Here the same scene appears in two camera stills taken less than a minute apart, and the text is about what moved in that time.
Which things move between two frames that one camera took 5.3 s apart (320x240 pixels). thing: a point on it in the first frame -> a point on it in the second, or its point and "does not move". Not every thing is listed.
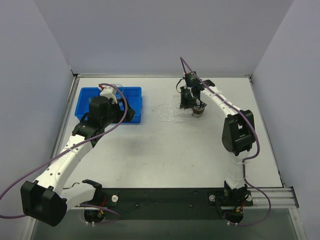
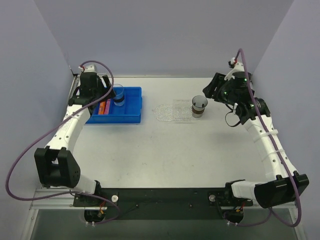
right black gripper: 188,100 -> 215,85
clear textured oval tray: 170,113 does not move
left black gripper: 122,110 -> 102,83
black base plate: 166,203 does not move
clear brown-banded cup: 197,112 does not move
